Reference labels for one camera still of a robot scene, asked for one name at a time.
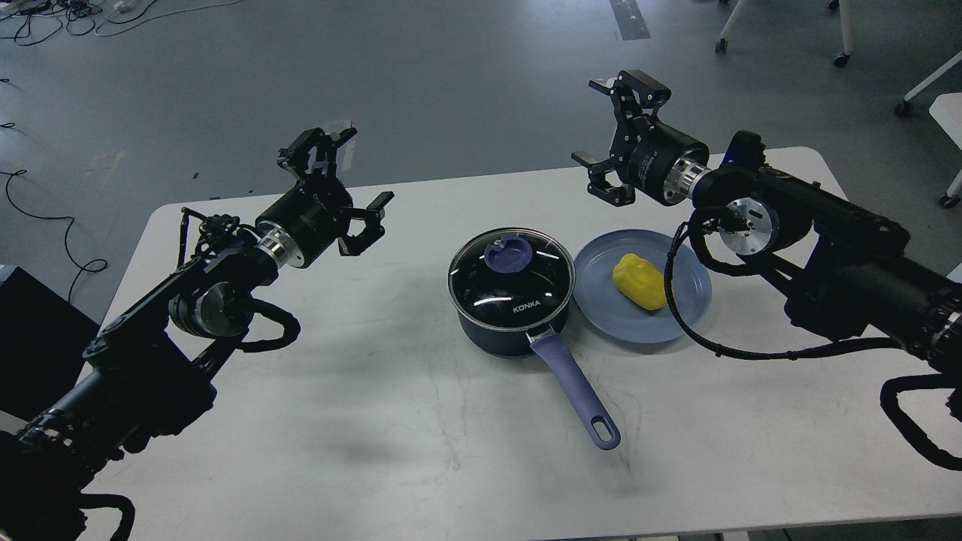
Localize black cable on floor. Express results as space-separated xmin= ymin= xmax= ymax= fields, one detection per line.
xmin=0 ymin=169 xmax=109 ymax=303

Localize white table leg with caster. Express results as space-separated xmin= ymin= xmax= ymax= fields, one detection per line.
xmin=894 ymin=51 xmax=961 ymax=119

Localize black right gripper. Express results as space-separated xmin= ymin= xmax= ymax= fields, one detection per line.
xmin=570 ymin=71 xmax=710 ymax=207

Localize dark blue saucepan purple handle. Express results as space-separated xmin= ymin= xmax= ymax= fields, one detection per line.
xmin=458 ymin=304 xmax=621 ymax=451

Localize glass pot lid blue knob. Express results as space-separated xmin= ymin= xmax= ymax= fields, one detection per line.
xmin=448 ymin=228 xmax=576 ymax=332

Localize black box at left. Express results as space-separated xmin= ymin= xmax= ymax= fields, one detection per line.
xmin=1 ymin=264 xmax=99 ymax=421

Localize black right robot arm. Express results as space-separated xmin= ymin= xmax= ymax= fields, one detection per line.
xmin=573 ymin=71 xmax=961 ymax=470

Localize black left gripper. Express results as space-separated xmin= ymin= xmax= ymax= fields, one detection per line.
xmin=255 ymin=126 xmax=395 ymax=268

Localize blue round plate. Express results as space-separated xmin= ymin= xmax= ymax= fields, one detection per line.
xmin=574 ymin=229 xmax=712 ymax=343

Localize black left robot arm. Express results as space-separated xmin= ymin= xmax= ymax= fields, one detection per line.
xmin=2 ymin=127 xmax=394 ymax=540

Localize yellow potato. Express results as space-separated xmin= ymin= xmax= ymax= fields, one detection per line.
xmin=612 ymin=253 xmax=667 ymax=311

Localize white chair legs with casters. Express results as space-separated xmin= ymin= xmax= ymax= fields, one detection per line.
xmin=714 ymin=0 xmax=858 ymax=68

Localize tangled cables on floor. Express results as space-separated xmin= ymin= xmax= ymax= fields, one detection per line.
xmin=0 ymin=0 xmax=249 ymax=47

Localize dark tape strip on floor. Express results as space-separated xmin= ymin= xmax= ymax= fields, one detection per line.
xmin=609 ymin=0 xmax=652 ymax=41

